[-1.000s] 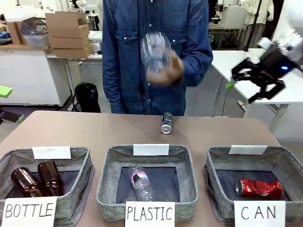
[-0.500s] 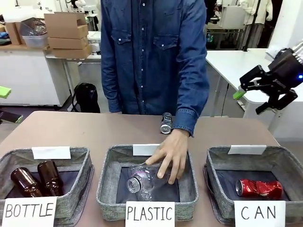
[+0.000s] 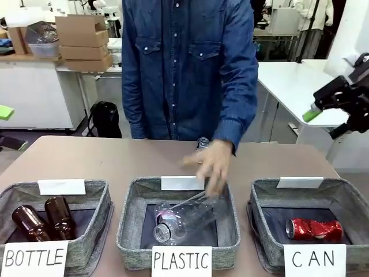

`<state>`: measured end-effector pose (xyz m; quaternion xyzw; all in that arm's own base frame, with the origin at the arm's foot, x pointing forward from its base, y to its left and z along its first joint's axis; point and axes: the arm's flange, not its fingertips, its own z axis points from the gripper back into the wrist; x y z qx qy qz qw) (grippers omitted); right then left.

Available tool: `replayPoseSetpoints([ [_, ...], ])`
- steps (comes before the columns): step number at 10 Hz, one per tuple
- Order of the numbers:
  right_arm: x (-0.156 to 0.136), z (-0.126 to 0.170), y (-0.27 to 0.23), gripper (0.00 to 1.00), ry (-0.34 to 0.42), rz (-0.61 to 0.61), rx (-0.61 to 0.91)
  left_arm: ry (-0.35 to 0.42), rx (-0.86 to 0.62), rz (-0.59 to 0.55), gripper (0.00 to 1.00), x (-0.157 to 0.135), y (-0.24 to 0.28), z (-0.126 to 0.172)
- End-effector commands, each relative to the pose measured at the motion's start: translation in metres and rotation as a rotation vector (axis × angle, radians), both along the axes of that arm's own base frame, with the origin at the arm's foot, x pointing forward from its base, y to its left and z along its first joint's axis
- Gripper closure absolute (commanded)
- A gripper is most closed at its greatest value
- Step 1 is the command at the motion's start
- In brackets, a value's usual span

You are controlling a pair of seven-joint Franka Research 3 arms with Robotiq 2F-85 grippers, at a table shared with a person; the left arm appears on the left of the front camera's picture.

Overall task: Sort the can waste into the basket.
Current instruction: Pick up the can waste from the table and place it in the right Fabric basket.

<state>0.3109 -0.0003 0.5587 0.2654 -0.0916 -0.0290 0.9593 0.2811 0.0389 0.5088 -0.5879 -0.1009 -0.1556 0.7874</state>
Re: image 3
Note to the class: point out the brown glass bottle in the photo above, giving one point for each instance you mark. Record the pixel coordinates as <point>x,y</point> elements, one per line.
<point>30,223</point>
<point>60,216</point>

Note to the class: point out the paper sign BOTTLE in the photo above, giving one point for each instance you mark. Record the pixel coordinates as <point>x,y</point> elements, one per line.
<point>34,256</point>

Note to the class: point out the large clear plastic bottle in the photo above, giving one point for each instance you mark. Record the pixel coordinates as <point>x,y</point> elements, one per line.
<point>196,217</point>

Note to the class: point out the person left hand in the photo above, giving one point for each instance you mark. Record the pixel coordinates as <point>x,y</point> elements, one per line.
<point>214,164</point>

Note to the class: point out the black backpack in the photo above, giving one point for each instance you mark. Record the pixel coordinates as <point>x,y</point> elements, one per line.
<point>105,118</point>

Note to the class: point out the person right forearm denim sleeve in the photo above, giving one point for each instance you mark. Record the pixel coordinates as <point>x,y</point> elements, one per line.
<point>135,112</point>

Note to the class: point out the flat cardboard box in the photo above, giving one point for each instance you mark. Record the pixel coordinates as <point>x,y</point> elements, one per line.
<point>85,52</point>
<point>88,64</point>

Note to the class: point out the grey basket marked bottle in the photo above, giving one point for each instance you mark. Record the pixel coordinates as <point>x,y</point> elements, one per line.
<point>95,207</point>

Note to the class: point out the open large cardboard box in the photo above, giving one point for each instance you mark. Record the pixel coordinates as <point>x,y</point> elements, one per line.
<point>82,29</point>

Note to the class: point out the long white table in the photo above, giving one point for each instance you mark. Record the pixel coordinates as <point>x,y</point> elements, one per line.
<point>291,83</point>

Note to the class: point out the black drink can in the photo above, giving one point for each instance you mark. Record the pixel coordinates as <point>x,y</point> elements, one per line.
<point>203,142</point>

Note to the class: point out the small blue-capped plastic bottle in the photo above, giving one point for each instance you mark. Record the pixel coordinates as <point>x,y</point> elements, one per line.
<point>165,210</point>

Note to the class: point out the person left forearm denim sleeve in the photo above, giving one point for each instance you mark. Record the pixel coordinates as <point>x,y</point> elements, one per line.
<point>239,115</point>

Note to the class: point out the grey basket marked plastic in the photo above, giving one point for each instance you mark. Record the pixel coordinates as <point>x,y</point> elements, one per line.
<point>230,225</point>

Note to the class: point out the paper sign PLASTIC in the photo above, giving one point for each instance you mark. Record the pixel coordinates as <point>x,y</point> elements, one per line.
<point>181,259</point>

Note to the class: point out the clear plastic storage bin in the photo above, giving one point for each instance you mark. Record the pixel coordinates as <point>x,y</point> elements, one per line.
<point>44,43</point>

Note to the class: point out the crushed red can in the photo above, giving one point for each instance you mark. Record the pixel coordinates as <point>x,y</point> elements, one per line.
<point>314,228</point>

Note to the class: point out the grey basket marked can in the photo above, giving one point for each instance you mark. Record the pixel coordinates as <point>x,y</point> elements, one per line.
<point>354,207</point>

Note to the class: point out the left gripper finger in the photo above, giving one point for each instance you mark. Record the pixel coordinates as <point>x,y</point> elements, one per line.
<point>17,144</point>
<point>5,112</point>

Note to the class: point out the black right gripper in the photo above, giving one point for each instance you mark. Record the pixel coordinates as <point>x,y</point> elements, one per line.
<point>351,95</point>

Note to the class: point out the white cabinet with wooden top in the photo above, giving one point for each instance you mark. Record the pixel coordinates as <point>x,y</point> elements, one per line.
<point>34,86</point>

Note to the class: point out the person torso denim shirt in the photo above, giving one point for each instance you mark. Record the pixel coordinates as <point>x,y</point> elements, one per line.
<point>178,72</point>

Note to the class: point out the background person in white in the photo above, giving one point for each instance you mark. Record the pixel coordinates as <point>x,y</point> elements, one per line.
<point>315,17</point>

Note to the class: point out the white box device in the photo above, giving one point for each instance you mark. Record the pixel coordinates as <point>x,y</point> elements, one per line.
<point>285,20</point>

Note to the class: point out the black tripod pole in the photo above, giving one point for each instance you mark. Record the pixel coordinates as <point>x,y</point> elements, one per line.
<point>312,17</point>

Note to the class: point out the paper sign CAN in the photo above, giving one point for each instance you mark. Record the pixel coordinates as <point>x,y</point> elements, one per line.
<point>314,258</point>

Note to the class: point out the blank white card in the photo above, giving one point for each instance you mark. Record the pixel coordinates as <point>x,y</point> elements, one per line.
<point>178,183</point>
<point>299,182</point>
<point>62,187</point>

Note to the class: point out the small cardboard box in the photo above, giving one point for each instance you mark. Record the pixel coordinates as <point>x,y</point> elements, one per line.
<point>17,40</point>

